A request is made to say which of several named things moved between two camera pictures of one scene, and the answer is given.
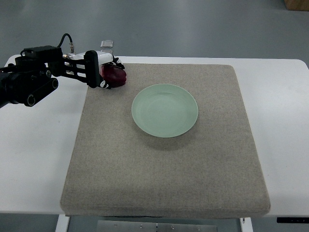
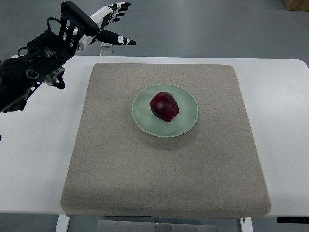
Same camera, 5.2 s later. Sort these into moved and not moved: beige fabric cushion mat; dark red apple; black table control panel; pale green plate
Moved: dark red apple
Not moved: pale green plate; black table control panel; beige fabric cushion mat
